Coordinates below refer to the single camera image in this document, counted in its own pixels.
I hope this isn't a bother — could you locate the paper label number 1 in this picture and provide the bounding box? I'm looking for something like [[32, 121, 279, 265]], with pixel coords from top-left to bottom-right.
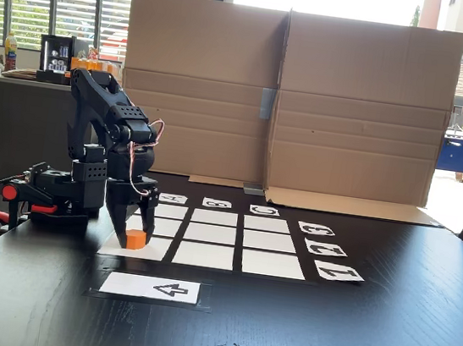
[[311, 259, 367, 286]]

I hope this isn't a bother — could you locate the paper label number 2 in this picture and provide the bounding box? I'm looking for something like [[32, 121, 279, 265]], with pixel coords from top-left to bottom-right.
[[302, 238, 350, 260]]

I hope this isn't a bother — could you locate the orange round token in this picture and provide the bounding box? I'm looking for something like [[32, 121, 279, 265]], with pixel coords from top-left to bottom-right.
[[123, 228, 149, 252]]

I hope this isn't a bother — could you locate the black mini fridge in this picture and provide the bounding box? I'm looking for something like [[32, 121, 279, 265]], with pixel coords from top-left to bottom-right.
[[35, 32, 79, 87]]

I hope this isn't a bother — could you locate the paper label letter B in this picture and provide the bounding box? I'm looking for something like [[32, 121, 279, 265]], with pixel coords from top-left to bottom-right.
[[201, 196, 233, 211]]

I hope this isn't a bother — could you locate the white nine-square grid sheet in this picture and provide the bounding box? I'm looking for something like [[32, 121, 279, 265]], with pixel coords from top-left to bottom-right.
[[94, 195, 327, 286]]

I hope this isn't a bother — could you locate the grey tape strip on cardboard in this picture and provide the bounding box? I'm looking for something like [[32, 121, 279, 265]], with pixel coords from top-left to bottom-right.
[[258, 87, 278, 120]]

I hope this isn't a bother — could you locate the paper label letter A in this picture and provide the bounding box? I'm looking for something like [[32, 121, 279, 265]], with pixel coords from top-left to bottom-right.
[[157, 191, 190, 206]]

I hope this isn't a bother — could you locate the brown cardboard panel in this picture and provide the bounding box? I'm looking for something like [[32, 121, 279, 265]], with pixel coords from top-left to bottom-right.
[[108, 0, 290, 193], [262, 8, 463, 229]]

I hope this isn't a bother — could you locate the white arrow paper sheet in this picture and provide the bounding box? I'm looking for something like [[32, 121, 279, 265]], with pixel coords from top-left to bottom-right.
[[98, 270, 201, 306]]

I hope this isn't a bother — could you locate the pale orange carton pack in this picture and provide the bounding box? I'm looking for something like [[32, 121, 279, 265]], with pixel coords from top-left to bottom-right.
[[96, 60, 124, 92]]

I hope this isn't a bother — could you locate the brown paper stack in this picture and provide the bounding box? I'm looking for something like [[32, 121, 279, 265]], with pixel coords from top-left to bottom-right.
[[1, 64, 39, 83]]

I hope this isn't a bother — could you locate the paper label letter C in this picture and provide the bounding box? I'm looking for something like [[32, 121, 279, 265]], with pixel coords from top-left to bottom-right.
[[248, 204, 282, 218]]

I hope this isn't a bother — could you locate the paper label number 3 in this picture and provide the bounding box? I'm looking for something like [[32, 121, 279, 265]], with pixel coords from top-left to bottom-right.
[[296, 220, 336, 239]]

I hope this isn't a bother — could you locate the yellow drink bottle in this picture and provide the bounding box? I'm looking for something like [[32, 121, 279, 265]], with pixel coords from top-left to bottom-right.
[[1, 31, 21, 73]]

